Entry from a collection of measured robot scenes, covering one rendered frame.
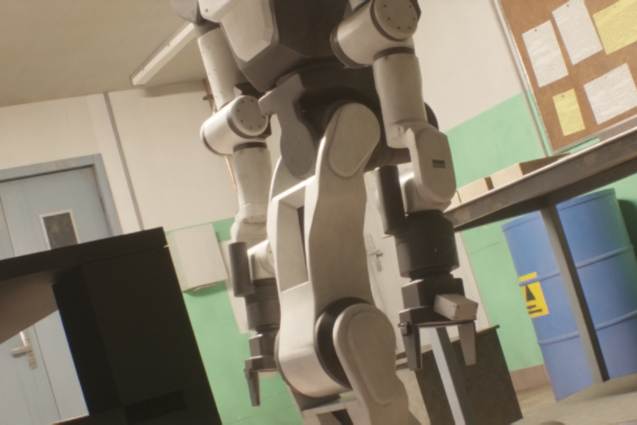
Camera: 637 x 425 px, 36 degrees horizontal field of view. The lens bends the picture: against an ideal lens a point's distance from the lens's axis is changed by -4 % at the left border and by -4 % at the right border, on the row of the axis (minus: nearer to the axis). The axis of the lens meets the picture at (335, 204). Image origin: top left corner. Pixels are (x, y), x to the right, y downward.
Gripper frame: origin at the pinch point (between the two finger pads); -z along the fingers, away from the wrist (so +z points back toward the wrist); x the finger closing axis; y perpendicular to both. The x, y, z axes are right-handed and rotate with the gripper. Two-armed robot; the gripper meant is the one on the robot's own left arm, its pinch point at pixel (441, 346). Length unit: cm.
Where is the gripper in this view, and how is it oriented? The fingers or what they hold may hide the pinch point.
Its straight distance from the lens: 144.1
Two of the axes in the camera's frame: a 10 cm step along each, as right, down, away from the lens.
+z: -1.4, -9.6, 2.4
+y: 5.6, -2.8, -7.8
